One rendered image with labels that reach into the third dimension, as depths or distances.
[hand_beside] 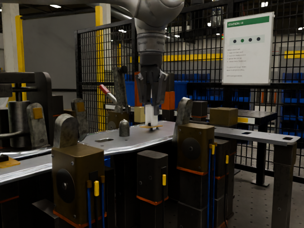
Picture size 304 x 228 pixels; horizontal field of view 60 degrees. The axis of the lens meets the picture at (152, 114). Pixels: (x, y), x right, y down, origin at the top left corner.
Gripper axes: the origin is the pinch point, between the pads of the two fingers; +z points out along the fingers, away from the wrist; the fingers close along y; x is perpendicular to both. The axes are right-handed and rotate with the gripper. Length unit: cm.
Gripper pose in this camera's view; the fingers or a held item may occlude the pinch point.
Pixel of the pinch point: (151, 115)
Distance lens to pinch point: 88.3
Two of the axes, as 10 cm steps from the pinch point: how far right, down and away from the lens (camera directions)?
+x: 6.5, -1.0, 7.5
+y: 7.6, 0.7, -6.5
